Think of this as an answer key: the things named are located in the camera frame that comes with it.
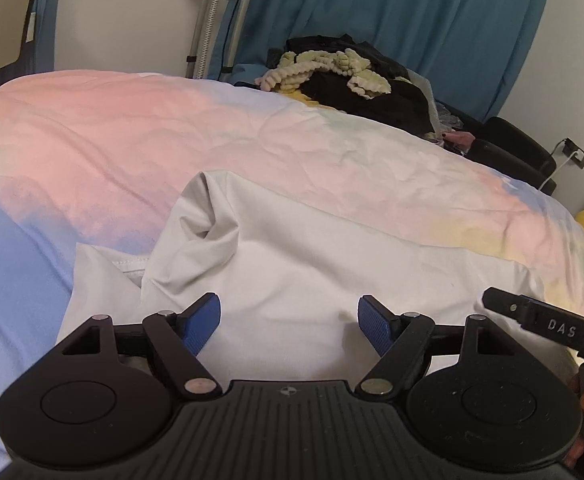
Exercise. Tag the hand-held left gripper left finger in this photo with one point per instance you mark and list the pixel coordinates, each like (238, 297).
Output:
(202, 322)

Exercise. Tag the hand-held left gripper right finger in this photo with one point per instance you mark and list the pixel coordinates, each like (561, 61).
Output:
(374, 322)

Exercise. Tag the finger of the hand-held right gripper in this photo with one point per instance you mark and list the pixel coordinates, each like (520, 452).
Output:
(507, 304)

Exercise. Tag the light grey t-shirt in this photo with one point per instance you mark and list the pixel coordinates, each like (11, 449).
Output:
(297, 270)

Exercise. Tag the pile of black clothes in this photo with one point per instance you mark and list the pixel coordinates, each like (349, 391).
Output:
(372, 105)

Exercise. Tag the black sofa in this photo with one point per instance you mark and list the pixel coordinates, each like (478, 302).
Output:
(512, 150)

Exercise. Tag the clear plastic bag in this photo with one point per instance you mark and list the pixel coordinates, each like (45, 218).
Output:
(447, 116)

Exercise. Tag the pastel tie-dye blanket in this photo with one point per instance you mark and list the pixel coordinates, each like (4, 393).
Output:
(122, 125)

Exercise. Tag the yellow cloth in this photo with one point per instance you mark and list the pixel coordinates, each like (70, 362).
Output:
(302, 96)

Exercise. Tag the fluffy pale green garment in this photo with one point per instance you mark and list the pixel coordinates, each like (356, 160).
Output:
(367, 82)

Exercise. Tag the standing garment steamer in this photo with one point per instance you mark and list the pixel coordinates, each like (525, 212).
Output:
(241, 20)

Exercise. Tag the wide blue curtain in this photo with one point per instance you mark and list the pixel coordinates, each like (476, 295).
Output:
(397, 15)

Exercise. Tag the narrow blue curtain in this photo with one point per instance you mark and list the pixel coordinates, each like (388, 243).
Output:
(47, 10)

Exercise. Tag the black wall socket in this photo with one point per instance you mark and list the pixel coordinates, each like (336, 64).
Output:
(572, 150)

